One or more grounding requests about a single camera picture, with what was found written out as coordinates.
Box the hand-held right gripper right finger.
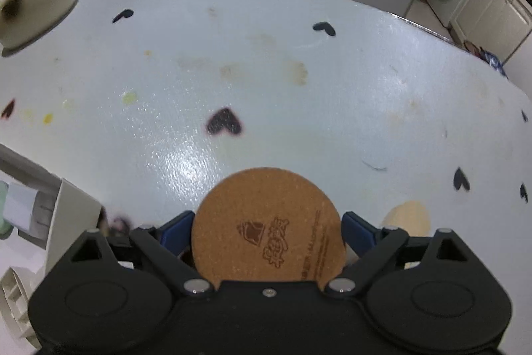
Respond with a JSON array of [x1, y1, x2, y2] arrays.
[[324, 211, 472, 297]]

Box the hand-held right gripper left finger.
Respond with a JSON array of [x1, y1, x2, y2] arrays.
[[68, 211, 212, 297]]

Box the round cork coaster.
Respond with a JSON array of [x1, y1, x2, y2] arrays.
[[191, 168, 347, 291]]

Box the shallow white box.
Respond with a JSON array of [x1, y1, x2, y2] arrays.
[[0, 143, 104, 351]]

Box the small white box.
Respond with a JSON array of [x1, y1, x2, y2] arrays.
[[4, 182, 56, 240]]

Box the light wooden oval piece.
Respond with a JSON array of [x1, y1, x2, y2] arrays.
[[380, 200, 431, 270]]

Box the pale green item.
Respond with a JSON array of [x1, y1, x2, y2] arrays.
[[0, 180, 13, 238]]

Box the white kitchen base cabinets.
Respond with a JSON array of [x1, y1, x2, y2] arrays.
[[451, 0, 532, 62]]

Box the cat-shaped ceramic jar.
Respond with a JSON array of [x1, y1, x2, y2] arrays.
[[0, 0, 79, 57]]

